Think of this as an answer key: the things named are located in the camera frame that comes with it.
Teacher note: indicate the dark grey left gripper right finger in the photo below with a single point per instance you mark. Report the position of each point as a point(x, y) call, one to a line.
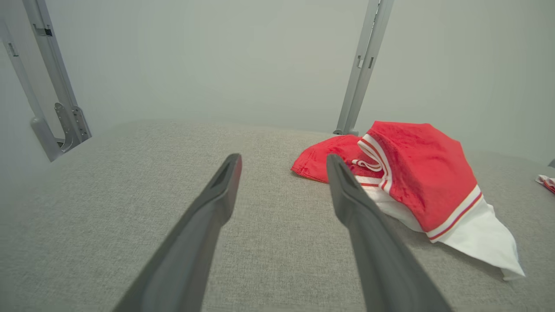
point(377, 255)

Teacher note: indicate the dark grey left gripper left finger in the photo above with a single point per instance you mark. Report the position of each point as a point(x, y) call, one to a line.
point(190, 242)

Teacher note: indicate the red basketball jersey number 23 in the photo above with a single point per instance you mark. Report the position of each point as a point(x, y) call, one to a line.
point(425, 173)

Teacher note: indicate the red shorts with white stripe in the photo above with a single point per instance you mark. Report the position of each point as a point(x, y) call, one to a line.
point(547, 183)

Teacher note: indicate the grey round brace tube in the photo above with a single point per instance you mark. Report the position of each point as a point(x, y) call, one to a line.
point(30, 104)

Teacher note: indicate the grey metal partition post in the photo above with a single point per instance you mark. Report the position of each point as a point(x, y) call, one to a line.
point(50, 52)
point(366, 56)

